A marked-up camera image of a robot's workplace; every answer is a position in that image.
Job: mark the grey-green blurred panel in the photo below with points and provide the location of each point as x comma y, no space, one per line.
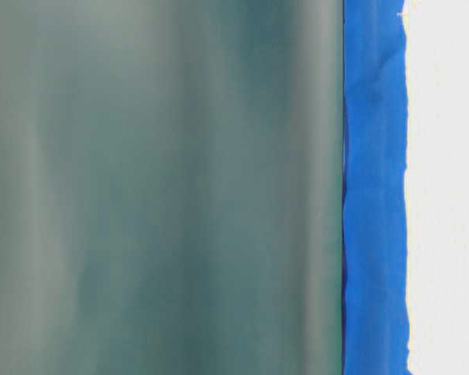
171,187

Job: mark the blue table cloth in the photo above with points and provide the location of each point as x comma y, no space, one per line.
375,320

